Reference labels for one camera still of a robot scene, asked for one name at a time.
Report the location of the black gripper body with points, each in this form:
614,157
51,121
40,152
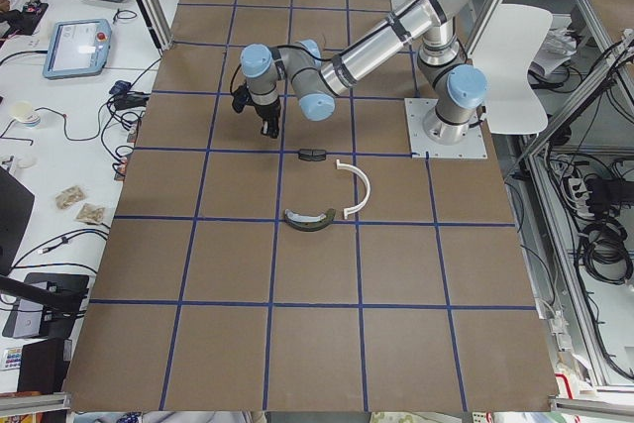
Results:
266,110

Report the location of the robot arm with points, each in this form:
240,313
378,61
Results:
317,81

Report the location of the black brake pad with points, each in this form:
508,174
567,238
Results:
312,154

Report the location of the dark green brake shoe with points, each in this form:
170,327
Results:
305,223

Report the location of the dark blue patterned box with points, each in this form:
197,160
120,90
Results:
120,87

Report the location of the small bag of parts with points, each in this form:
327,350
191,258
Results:
69,197

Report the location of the lower blue teach pendant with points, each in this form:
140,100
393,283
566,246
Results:
77,48

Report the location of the white chair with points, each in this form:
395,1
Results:
504,53

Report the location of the paper cup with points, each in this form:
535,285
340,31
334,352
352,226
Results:
25,113

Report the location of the black monitor stand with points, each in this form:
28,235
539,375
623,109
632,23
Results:
47,304

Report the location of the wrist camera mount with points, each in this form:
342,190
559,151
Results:
241,98

